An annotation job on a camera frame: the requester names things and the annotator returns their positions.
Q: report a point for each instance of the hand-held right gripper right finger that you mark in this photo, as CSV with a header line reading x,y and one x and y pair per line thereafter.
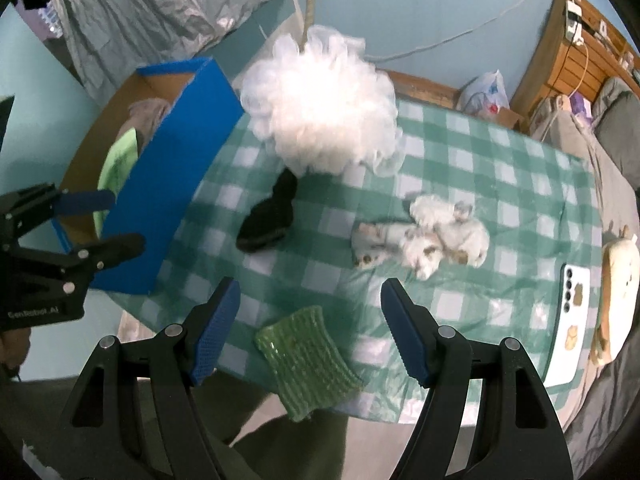
x,y
405,332

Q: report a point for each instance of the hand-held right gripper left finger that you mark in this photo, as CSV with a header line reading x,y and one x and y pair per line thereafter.
x,y
215,332

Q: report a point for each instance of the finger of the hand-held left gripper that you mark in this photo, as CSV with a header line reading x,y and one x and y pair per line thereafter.
x,y
87,201
115,250

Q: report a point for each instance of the light green cloth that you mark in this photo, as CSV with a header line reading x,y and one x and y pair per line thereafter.
x,y
117,167

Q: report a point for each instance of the blue cardboard box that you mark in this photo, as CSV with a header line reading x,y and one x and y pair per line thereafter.
x,y
160,200

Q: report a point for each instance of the green knitted dishcloth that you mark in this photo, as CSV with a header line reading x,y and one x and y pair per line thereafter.
x,y
310,360

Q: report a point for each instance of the pink grey fleece mitten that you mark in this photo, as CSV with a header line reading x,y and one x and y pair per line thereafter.
x,y
150,120

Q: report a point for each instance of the person's left hand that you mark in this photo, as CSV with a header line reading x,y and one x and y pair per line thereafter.
x,y
12,352

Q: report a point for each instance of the black sock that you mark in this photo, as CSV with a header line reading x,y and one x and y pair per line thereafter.
x,y
267,220

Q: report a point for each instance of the white smartphone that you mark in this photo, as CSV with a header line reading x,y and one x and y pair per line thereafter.
x,y
570,330

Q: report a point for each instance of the green checked tablecloth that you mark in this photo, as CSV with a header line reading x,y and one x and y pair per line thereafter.
x,y
500,170

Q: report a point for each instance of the silver foil curtain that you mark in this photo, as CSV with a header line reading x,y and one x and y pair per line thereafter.
x,y
150,10

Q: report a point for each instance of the toast-shaped plush pillow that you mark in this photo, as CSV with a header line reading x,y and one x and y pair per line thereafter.
x,y
617,290

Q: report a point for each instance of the grey bed cover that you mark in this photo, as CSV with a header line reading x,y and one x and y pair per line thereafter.
x,y
610,410

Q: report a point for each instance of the flat brown cardboard box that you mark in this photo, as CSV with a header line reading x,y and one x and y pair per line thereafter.
x,y
510,120

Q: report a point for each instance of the white mesh bath pouf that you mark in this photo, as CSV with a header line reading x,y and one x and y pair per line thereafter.
x,y
320,105

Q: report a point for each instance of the white blue plastic bag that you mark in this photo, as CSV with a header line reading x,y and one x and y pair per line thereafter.
x,y
482,95

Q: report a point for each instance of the purple packet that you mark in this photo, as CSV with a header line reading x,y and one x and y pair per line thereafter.
x,y
581,105

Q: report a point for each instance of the dark grey pillow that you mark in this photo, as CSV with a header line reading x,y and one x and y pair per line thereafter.
x,y
620,130

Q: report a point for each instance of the wooden headboard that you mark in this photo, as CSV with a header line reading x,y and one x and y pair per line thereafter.
x,y
550,70

